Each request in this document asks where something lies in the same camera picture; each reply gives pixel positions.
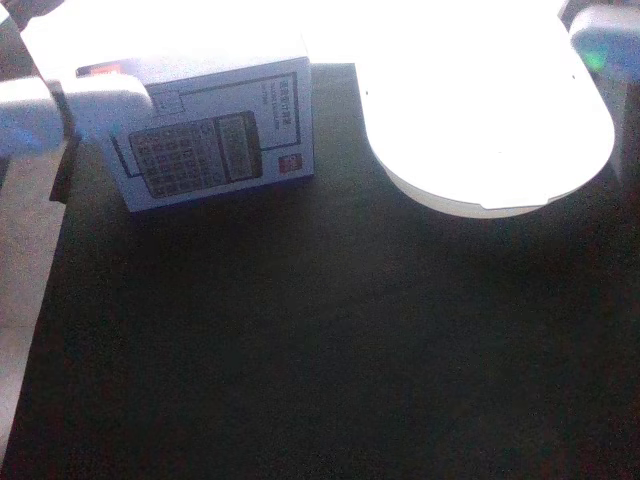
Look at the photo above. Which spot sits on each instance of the dark grey table cloth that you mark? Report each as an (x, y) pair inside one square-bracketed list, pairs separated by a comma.
[(310, 330)]

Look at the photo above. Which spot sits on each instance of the white round basin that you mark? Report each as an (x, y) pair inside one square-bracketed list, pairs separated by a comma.
[(480, 110)]

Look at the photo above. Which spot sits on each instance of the white blue calculator box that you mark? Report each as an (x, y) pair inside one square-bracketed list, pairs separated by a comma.
[(220, 140)]

